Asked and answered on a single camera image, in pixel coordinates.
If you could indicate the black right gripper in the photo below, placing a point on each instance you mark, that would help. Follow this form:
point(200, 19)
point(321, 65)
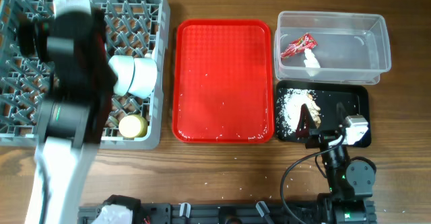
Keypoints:
point(320, 137)

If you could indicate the food scraps pile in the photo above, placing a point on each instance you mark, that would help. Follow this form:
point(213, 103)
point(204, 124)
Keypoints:
point(289, 103)

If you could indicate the white napkin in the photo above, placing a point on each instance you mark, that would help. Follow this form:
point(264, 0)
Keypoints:
point(310, 60)

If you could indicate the red sauce packet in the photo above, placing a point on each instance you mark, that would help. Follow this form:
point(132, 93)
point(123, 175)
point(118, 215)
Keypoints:
point(300, 45)

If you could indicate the light blue bowl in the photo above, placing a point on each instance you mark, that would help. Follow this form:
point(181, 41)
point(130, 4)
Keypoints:
point(144, 76)

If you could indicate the yellow cup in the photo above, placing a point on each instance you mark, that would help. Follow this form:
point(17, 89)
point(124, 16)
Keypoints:
point(133, 126)

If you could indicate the light green bowl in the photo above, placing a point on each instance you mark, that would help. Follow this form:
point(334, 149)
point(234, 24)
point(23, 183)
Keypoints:
point(123, 67)

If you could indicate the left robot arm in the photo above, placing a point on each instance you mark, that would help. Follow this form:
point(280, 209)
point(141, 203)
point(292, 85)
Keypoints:
point(72, 115)

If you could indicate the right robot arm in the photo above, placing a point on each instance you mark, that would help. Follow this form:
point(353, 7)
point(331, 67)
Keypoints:
point(350, 179)

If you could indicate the grey dishwasher rack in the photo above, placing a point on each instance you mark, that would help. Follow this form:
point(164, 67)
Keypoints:
point(133, 27)

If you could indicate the black tray bin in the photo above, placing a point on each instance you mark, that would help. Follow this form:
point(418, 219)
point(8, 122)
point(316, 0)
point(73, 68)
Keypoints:
point(326, 96)

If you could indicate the clear plastic bin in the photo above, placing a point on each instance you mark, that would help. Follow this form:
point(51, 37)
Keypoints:
point(352, 48)

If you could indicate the red serving tray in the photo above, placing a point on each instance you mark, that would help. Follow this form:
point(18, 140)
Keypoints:
point(223, 82)

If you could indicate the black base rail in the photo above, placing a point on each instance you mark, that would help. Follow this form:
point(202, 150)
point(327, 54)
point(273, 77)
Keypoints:
point(302, 211)

